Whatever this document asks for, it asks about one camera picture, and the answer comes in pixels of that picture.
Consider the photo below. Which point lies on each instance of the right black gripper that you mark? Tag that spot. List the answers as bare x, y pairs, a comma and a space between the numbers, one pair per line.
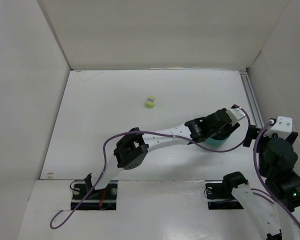
249, 136

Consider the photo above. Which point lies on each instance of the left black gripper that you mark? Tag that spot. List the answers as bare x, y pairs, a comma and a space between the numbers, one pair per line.
230, 128

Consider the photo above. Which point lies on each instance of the light green rounded lego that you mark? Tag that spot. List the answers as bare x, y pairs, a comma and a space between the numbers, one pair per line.
149, 104

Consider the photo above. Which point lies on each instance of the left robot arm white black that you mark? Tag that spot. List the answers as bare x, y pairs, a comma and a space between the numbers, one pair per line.
133, 146

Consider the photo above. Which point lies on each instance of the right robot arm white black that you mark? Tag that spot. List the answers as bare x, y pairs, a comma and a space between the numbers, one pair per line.
238, 186

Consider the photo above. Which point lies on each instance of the teal round divided container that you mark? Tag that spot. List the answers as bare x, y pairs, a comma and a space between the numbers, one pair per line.
216, 140

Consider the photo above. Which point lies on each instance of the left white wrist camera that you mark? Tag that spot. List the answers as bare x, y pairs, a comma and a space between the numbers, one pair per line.
236, 114

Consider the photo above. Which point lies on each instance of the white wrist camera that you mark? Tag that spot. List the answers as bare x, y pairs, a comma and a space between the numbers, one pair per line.
282, 126
236, 114

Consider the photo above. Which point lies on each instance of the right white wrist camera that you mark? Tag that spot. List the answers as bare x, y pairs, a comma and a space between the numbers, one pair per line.
282, 126

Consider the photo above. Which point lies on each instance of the aluminium rail right side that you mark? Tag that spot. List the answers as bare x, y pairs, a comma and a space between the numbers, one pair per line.
252, 101

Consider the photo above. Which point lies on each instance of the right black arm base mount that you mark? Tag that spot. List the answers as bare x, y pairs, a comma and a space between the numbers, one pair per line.
218, 198

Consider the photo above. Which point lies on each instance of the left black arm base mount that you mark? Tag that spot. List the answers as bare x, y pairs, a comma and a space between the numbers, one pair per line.
98, 200

